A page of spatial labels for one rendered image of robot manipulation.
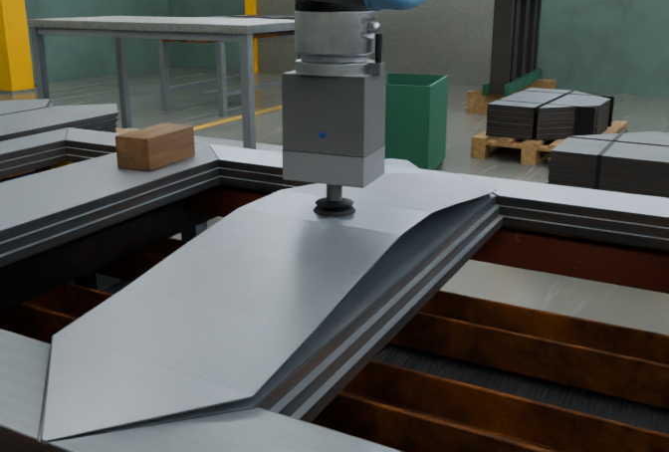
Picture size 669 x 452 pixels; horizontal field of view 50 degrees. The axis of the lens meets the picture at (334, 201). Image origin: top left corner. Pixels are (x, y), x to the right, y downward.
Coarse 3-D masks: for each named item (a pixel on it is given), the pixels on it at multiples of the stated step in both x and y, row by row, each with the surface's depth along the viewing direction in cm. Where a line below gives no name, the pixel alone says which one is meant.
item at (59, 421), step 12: (48, 408) 46; (60, 408) 46; (72, 408) 45; (48, 420) 44; (60, 420) 44; (72, 420) 44; (84, 420) 44; (96, 420) 44; (48, 432) 43; (60, 432) 43; (72, 432) 43; (84, 432) 43
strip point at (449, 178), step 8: (392, 176) 100; (400, 176) 100; (408, 176) 101; (416, 176) 101; (424, 176) 101; (432, 176) 102; (440, 176) 102; (448, 176) 102; (456, 176) 102; (456, 184) 96; (464, 184) 96; (472, 184) 97; (480, 184) 97
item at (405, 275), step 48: (48, 144) 126; (96, 144) 125; (144, 192) 100; (192, 192) 107; (0, 240) 80; (48, 240) 84; (432, 240) 77; (480, 240) 84; (624, 240) 86; (384, 288) 65; (432, 288) 71; (0, 336) 56; (336, 336) 56; (384, 336) 61; (0, 384) 49; (288, 384) 50; (336, 384) 54; (0, 432) 44; (96, 432) 44
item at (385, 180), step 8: (384, 176) 100; (384, 184) 92; (392, 184) 93; (400, 184) 93; (408, 184) 93; (416, 184) 94; (424, 184) 94; (432, 184) 95; (440, 184) 95; (448, 184) 96; (448, 192) 89; (456, 192) 89; (464, 192) 90; (472, 192) 90; (480, 192) 90; (488, 192) 91
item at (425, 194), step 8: (368, 184) 91; (376, 184) 91; (384, 192) 84; (392, 192) 84; (400, 192) 85; (408, 192) 86; (416, 192) 86; (424, 192) 87; (432, 192) 88; (440, 192) 88; (440, 200) 81; (448, 200) 81; (456, 200) 82; (464, 200) 82
